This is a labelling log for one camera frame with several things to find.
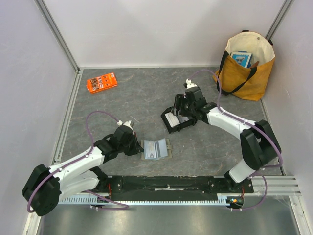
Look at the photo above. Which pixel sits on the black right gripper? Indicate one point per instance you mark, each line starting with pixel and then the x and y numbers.
pixel 178 107

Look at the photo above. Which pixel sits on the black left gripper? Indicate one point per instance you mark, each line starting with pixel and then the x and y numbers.
pixel 136 148

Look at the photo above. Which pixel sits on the beige leather card holder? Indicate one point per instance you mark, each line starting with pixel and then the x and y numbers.
pixel 164 150

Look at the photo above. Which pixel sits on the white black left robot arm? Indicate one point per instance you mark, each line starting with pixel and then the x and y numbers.
pixel 47 186

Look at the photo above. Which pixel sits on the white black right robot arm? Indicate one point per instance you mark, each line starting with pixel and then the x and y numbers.
pixel 258 142

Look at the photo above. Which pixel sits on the black card tray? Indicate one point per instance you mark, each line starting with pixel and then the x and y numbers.
pixel 184 122

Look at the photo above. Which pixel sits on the white card stack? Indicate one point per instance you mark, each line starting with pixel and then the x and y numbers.
pixel 172 119

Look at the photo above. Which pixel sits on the orange card box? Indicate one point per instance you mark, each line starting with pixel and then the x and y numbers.
pixel 101 83

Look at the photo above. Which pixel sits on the yellow canvas tote bag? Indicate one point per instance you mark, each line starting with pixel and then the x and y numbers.
pixel 246 83

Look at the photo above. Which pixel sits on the blue book in bag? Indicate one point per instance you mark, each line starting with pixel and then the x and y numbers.
pixel 243 58

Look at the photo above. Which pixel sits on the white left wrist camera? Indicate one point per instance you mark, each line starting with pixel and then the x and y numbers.
pixel 129 124

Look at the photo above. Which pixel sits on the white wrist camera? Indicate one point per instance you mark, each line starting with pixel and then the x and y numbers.
pixel 129 124
pixel 189 84

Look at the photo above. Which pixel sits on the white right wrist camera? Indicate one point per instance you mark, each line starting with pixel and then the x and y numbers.
pixel 189 84

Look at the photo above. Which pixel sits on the light blue cable duct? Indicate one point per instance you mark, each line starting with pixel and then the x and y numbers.
pixel 179 198

